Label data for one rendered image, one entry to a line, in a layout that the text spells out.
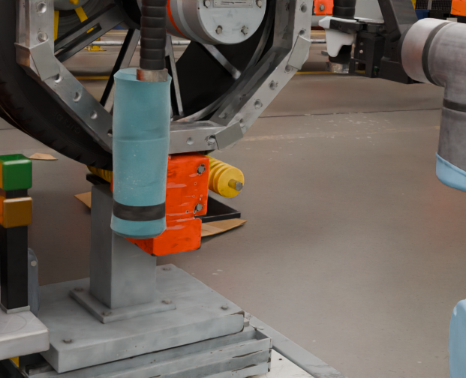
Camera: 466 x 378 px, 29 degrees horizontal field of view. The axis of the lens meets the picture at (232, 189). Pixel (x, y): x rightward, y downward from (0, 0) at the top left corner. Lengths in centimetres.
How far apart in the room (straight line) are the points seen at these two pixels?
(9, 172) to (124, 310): 66
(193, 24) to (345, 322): 118
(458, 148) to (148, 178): 48
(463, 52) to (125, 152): 53
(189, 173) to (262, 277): 108
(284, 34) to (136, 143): 44
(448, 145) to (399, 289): 143
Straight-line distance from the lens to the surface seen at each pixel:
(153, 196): 143
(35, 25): 144
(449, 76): 126
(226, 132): 163
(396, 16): 136
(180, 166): 158
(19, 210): 121
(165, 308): 183
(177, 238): 162
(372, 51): 137
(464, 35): 125
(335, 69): 147
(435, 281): 275
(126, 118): 140
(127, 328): 175
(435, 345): 234
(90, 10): 206
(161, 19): 127
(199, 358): 179
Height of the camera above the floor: 96
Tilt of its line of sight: 16 degrees down
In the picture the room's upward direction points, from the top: 3 degrees clockwise
